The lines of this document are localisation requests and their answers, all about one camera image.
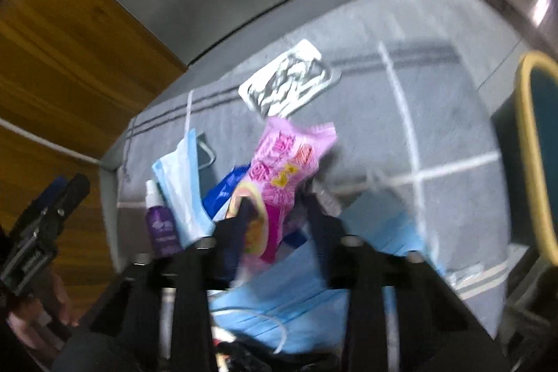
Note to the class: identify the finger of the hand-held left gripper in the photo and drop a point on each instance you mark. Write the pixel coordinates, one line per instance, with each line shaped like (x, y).
(75, 193)
(51, 191)

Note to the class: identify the grey striped mat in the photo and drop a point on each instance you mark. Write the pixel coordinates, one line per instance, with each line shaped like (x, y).
(436, 115)

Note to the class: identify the teal bin with yellow rim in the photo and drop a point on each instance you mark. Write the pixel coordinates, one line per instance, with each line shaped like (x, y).
(542, 145)

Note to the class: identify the person's left hand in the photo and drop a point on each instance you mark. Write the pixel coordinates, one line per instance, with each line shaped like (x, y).
(39, 311)

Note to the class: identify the pink snack packet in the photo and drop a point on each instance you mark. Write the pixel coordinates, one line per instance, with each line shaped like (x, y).
(283, 171)

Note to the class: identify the silver foil packet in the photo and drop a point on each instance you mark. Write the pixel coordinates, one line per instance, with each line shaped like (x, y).
(287, 78)

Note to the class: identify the wooden cabinet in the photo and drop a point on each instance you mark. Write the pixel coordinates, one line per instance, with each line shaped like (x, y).
(65, 62)

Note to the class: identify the purple spray bottle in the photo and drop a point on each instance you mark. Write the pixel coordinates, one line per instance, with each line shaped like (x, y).
(162, 228)

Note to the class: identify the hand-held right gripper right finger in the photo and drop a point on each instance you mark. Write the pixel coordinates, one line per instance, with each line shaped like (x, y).
(316, 224)

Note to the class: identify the blue and white packet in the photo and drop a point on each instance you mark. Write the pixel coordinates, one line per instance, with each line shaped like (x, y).
(226, 189)

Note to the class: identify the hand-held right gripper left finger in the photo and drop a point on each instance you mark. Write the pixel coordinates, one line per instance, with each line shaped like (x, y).
(238, 229)

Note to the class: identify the blue face mask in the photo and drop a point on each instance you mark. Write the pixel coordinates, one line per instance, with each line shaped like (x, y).
(270, 302)
(181, 184)
(383, 230)

